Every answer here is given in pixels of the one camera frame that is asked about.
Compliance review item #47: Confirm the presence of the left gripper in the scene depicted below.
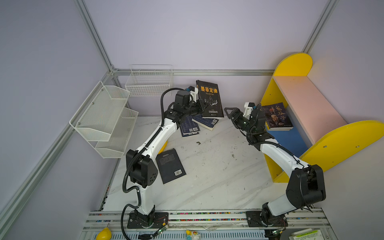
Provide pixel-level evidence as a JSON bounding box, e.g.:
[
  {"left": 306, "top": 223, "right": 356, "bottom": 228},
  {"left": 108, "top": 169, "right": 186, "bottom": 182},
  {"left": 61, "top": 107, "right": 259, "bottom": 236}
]
[{"left": 184, "top": 98, "right": 211, "bottom": 118}]

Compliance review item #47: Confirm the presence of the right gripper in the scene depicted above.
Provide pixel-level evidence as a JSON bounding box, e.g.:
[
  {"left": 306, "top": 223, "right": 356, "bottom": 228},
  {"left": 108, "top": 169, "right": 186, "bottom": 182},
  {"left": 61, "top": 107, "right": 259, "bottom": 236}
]
[{"left": 222, "top": 108, "right": 254, "bottom": 135}]

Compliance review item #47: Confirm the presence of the black book yellow title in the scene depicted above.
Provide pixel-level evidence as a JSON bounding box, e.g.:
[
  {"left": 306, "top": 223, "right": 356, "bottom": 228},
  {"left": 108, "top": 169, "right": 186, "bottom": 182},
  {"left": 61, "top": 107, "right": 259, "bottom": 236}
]
[{"left": 196, "top": 80, "right": 224, "bottom": 119}]

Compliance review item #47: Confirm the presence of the blue book front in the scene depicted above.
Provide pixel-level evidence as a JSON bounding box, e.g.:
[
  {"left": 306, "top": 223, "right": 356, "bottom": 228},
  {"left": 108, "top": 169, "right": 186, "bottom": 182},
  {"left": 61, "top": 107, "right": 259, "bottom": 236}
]
[{"left": 192, "top": 115, "right": 219, "bottom": 131}]

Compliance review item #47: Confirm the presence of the blue book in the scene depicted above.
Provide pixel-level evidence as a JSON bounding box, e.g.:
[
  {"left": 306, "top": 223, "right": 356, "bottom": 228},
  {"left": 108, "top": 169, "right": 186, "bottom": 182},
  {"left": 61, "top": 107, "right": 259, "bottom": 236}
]
[
  {"left": 192, "top": 115, "right": 219, "bottom": 131},
  {"left": 180, "top": 116, "right": 200, "bottom": 138}
]

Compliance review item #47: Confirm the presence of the purple old man book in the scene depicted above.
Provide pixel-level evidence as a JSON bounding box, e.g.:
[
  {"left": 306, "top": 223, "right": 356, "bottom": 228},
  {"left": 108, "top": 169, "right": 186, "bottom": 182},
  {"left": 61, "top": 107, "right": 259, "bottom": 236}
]
[{"left": 261, "top": 103, "right": 294, "bottom": 131}]

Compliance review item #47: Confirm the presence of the black book with barcode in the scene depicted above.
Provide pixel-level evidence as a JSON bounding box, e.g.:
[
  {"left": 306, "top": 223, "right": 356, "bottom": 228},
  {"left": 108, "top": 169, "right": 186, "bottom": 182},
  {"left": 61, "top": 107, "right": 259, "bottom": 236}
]
[{"left": 156, "top": 149, "right": 186, "bottom": 184}]

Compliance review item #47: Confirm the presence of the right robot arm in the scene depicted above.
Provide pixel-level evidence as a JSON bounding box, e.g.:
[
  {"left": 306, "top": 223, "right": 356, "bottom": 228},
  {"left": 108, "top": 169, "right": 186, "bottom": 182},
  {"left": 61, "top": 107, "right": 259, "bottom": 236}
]
[{"left": 224, "top": 105, "right": 326, "bottom": 227}]

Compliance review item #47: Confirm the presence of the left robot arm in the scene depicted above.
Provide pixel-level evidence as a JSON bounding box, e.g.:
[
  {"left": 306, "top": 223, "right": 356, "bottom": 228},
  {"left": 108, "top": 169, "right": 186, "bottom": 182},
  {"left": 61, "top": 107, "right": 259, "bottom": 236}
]
[{"left": 122, "top": 86, "right": 206, "bottom": 228}]

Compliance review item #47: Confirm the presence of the blue book behind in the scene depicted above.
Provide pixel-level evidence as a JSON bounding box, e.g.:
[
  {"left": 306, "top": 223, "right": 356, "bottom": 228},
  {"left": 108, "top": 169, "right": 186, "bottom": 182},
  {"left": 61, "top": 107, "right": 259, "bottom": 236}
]
[{"left": 180, "top": 116, "right": 200, "bottom": 138}]

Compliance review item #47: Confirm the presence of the yellow banana bunch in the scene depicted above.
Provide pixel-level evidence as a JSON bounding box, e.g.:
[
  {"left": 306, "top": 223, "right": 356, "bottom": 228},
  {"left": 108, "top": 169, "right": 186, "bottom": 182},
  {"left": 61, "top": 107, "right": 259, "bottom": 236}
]
[{"left": 159, "top": 141, "right": 168, "bottom": 154}]

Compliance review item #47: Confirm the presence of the yellow pink blue bookshelf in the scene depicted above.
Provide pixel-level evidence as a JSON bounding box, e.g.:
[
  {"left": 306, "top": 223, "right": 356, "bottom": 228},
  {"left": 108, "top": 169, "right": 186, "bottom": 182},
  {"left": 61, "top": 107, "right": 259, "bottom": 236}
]
[{"left": 261, "top": 53, "right": 384, "bottom": 171}]

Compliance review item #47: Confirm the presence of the white mesh two-tier shelf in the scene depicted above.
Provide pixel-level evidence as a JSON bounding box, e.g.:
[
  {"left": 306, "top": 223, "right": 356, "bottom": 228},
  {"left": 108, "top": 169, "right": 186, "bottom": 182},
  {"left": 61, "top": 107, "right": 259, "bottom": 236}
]
[{"left": 69, "top": 82, "right": 139, "bottom": 159}]

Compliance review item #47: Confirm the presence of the small yellow duck toy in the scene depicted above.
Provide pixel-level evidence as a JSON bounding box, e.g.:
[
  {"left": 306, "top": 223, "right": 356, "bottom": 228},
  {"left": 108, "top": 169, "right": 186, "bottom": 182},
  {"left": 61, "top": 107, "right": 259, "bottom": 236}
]
[{"left": 186, "top": 230, "right": 201, "bottom": 240}]

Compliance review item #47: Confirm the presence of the green white box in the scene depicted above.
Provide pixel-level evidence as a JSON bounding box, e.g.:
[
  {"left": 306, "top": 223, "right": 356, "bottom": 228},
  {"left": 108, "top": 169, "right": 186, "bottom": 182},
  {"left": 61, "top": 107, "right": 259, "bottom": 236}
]
[{"left": 289, "top": 228, "right": 325, "bottom": 240}]

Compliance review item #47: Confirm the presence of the yellow lemon toy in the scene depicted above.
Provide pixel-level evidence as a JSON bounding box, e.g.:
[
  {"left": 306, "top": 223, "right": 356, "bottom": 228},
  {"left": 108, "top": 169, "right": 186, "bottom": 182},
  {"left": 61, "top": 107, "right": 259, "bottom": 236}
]
[{"left": 96, "top": 227, "right": 112, "bottom": 240}]

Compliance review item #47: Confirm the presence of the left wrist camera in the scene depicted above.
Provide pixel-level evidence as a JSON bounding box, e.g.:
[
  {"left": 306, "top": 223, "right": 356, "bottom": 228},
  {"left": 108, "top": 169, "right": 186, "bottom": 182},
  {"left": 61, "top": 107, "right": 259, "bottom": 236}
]
[{"left": 186, "top": 86, "right": 199, "bottom": 102}]

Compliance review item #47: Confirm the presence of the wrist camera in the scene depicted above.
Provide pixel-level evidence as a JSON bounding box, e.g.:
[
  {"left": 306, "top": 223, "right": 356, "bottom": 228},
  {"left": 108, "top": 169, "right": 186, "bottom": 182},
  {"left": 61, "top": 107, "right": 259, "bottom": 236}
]
[
  {"left": 243, "top": 102, "right": 255, "bottom": 119},
  {"left": 186, "top": 86, "right": 199, "bottom": 102}
]

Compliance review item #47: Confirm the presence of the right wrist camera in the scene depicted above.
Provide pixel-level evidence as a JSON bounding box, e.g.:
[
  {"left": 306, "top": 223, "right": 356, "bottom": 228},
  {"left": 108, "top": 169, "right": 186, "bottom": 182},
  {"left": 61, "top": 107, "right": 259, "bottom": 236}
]
[{"left": 243, "top": 102, "right": 255, "bottom": 119}]

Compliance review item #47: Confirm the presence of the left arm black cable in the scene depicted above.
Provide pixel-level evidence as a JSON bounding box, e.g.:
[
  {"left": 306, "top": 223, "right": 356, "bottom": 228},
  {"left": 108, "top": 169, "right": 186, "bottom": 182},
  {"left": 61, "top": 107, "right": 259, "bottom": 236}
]
[{"left": 159, "top": 87, "right": 187, "bottom": 127}]

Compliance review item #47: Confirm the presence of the white wire basket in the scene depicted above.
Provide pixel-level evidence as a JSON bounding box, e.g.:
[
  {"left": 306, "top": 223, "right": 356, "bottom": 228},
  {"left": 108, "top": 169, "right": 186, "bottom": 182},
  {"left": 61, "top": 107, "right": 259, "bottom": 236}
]
[{"left": 125, "top": 65, "right": 174, "bottom": 97}]

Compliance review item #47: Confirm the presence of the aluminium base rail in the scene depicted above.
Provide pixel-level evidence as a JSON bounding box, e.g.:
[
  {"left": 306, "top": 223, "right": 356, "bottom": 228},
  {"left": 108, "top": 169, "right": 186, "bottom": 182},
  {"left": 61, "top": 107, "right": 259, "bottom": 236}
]
[{"left": 78, "top": 185, "right": 338, "bottom": 240}]

